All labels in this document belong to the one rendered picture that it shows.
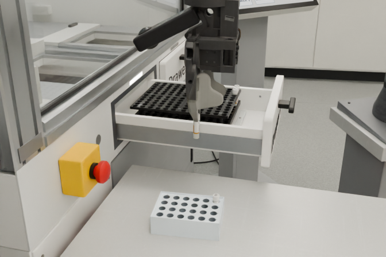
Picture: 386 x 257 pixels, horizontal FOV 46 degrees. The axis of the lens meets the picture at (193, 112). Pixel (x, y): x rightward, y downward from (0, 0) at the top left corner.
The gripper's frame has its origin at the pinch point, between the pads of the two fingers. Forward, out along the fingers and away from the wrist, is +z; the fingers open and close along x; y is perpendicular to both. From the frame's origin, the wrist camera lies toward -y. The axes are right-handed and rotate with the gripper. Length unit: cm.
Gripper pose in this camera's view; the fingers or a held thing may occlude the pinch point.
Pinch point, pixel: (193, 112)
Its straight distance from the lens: 78.4
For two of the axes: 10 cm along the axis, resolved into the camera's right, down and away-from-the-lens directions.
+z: -0.1, 9.2, 3.8
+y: 9.9, 0.7, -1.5
